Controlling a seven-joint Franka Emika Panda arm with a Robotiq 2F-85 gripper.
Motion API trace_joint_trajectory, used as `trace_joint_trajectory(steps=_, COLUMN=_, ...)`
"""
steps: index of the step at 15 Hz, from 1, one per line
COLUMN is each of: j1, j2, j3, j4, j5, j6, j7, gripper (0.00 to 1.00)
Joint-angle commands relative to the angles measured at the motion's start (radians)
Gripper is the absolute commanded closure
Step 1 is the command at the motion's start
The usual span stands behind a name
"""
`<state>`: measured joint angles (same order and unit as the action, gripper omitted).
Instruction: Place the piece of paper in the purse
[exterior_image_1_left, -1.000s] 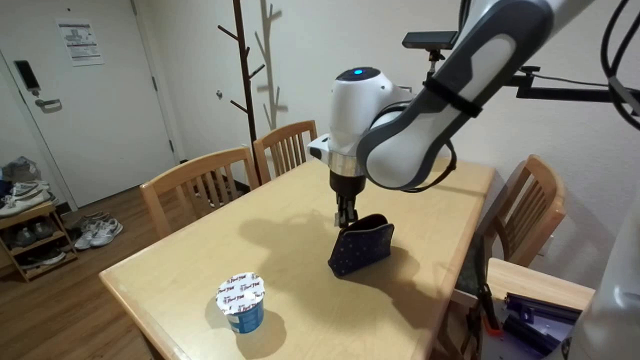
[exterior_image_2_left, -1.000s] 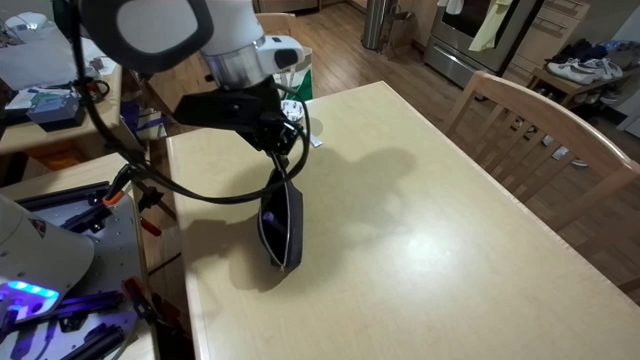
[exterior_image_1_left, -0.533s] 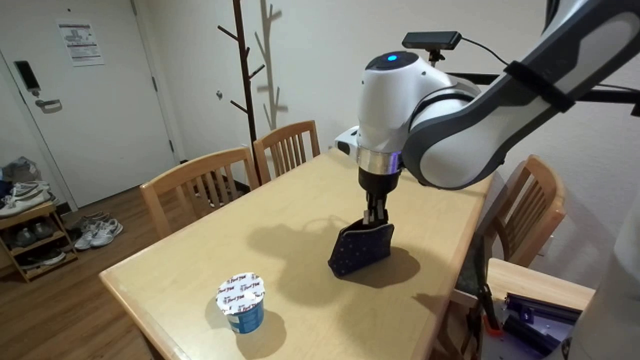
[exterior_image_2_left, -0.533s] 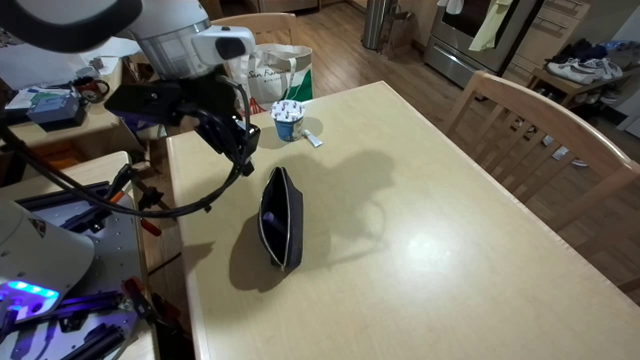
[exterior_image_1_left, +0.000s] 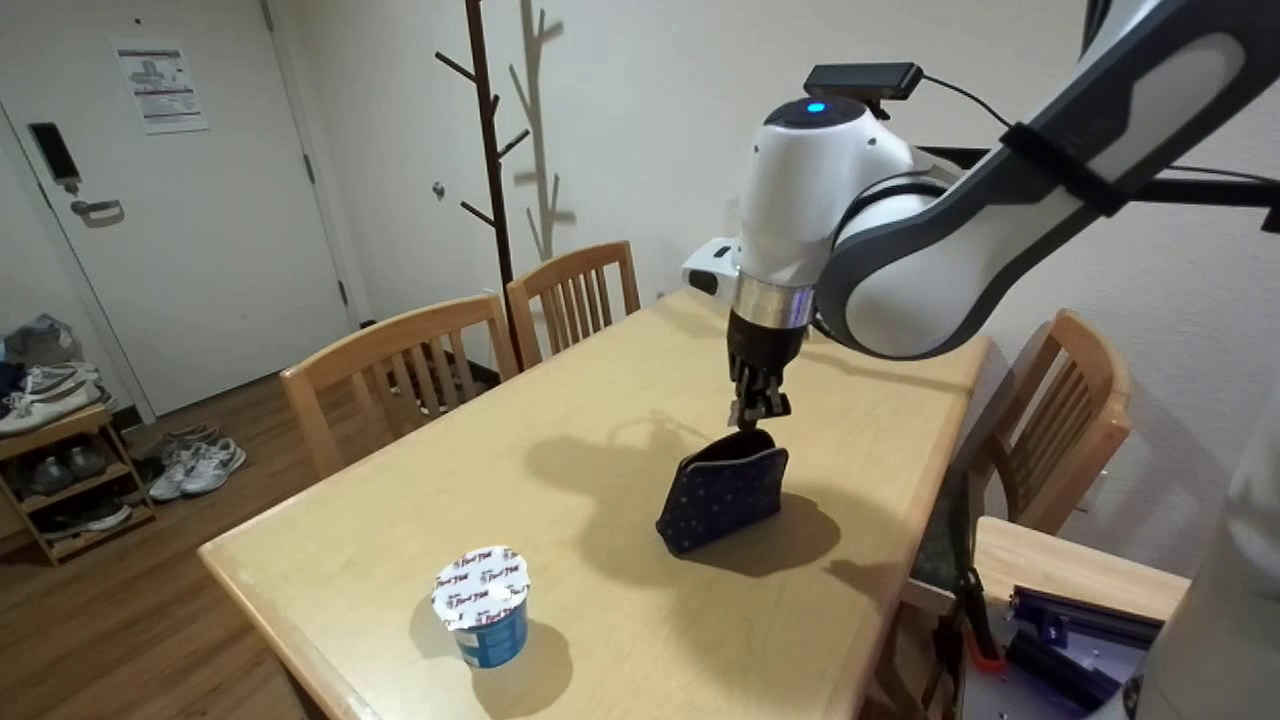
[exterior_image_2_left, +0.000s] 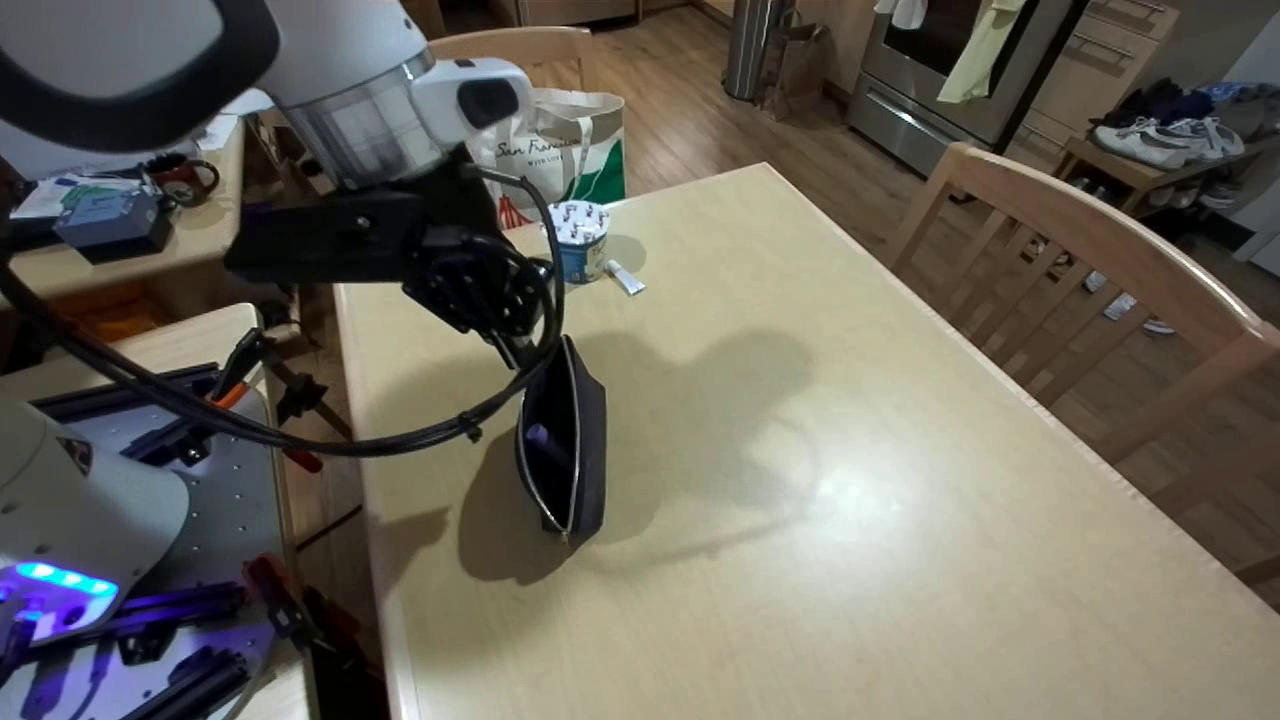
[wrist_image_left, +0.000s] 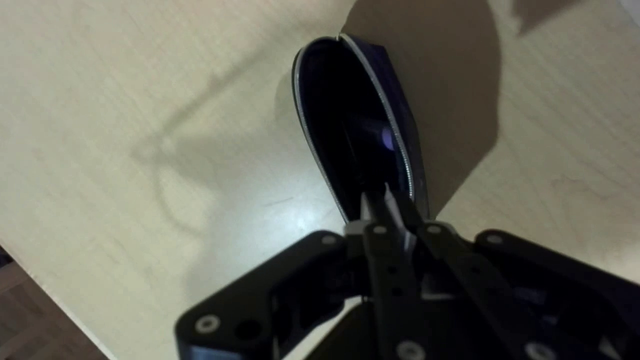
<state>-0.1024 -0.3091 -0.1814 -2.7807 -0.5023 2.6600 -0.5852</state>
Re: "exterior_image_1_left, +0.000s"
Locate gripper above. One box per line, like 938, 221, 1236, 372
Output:
726, 309, 808, 432

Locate white door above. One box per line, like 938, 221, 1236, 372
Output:
0, 0, 359, 419

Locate black clamp orange tip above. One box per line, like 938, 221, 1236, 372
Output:
940, 470, 1007, 674

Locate wooden shoe rack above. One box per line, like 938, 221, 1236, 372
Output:
0, 404, 158, 567

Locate grey bag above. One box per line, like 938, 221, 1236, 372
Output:
3, 314, 84, 368

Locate pair of grey white sneakers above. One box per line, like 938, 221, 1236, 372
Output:
147, 436, 248, 504

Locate wooden chair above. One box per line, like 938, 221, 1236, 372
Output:
950, 308, 1134, 537
505, 240, 642, 372
279, 293, 521, 482

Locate paper notice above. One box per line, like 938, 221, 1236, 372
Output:
112, 39, 211, 137

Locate blue yogurt cup foil lid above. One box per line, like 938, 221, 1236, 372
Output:
431, 545, 532, 670

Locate row of dark shoes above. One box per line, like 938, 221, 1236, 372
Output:
22, 443, 134, 536

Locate dark wooden coat rack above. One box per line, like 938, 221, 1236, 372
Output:
434, 0, 532, 373

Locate dark blue dotted purse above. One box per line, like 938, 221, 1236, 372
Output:
655, 428, 791, 558

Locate pair of brown shoes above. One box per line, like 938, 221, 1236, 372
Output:
128, 423, 219, 463

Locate black door lock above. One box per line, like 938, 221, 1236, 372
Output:
27, 122, 82, 195

